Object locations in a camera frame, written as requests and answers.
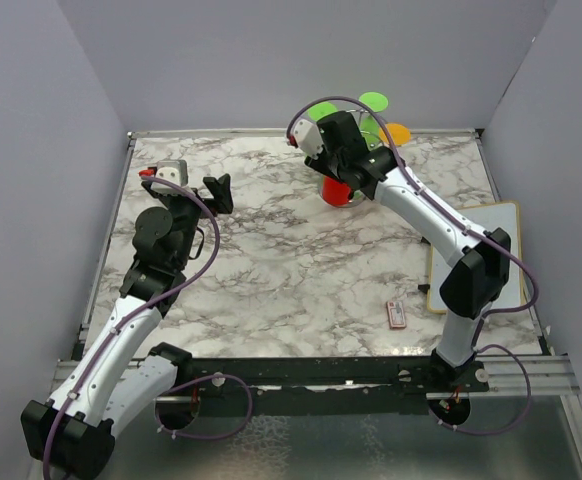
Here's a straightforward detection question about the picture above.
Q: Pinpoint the small whiteboard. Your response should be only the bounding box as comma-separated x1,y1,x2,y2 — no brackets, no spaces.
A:
417,200,523,315

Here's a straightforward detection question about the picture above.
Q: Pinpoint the left green wine glass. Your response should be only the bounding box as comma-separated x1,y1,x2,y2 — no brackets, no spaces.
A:
306,101,338,122

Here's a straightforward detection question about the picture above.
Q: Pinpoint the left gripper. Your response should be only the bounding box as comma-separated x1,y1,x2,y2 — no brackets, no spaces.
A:
162,173,233,268

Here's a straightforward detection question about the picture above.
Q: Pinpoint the green wine glass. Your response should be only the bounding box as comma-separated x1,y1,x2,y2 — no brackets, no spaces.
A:
358,91,389,150
306,101,338,122

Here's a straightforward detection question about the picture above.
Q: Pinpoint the red white eraser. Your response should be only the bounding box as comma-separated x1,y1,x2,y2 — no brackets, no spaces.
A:
386,301,406,330

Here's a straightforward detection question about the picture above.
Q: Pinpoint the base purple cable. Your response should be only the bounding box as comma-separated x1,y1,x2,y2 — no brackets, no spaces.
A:
154,372,254,442
435,343,531,436

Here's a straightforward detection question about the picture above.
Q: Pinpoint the red wine glass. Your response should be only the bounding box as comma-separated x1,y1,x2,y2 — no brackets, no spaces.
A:
320,176,353,207

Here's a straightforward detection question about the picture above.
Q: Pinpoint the chrome wine glass rack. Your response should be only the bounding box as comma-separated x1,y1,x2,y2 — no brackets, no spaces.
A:
316,108,388,208

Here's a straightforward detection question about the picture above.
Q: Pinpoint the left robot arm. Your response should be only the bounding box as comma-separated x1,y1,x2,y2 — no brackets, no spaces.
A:
21,168,234,479

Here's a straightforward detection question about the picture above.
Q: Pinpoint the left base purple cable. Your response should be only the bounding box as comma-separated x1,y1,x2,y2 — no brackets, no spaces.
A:
154,372,254,442

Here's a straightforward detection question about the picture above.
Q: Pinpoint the rear green wine glass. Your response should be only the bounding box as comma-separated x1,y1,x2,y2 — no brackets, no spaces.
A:
358,91,389,150

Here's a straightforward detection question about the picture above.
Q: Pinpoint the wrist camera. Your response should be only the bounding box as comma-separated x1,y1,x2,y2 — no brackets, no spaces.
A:
287,119,324,159
138,160,188,196

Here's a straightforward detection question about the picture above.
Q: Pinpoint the orange wine glass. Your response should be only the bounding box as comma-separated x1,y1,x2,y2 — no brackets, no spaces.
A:
378,123,412,146

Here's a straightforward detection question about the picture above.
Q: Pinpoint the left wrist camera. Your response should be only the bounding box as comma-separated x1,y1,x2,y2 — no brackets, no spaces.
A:
138,160,188,196

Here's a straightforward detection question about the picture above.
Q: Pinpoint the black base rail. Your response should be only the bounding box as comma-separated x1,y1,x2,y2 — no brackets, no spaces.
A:
150,343,488,424

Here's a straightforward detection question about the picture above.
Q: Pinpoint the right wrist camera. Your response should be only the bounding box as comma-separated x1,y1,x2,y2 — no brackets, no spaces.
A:
287,119,324,159

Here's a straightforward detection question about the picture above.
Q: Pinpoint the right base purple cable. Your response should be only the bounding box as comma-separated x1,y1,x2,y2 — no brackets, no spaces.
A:
435,343,531,436

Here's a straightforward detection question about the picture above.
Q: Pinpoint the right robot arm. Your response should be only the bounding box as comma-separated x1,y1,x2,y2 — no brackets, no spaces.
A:
288,111,511,391

